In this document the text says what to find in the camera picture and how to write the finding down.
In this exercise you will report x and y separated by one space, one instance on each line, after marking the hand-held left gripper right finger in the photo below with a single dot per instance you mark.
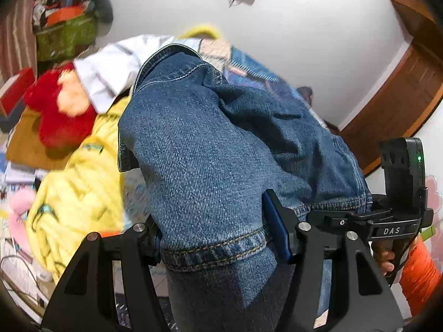
277 228

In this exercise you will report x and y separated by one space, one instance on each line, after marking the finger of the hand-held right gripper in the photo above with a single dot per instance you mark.
341 220
380 202

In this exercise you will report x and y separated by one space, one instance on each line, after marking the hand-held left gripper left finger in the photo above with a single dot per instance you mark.
153 245

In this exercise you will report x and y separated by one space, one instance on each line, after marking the blue denim jeans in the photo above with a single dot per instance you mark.
207 166

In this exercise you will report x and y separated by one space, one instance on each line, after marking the person's right forearm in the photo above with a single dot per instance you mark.
418 280

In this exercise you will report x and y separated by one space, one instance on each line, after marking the person's right hand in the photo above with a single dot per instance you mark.
386 259

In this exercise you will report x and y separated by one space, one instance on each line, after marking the wooden door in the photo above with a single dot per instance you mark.
398 93

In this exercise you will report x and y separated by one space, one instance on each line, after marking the yellow blanket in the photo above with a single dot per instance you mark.
76 186

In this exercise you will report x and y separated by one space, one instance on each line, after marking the dark cloth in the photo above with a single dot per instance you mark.
305 95

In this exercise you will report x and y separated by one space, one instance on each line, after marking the pink plush toy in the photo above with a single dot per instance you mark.
20 204

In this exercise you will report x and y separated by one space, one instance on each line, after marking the stack of papers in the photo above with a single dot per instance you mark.
17 176

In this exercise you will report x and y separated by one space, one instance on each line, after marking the brown cardboard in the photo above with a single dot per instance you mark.
24 145

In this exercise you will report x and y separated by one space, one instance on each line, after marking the red plush toy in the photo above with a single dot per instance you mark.
48 117

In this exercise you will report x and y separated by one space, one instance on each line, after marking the white cloth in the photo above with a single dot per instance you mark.
110 65

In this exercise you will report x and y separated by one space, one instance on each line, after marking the red box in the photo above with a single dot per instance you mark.
15 91

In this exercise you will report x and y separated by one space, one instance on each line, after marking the green box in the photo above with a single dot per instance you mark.
62 39

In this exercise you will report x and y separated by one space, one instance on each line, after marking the red striped curtain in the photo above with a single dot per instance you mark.
14 34

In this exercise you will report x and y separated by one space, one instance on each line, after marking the pink wall sticker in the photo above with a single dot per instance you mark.
432 193

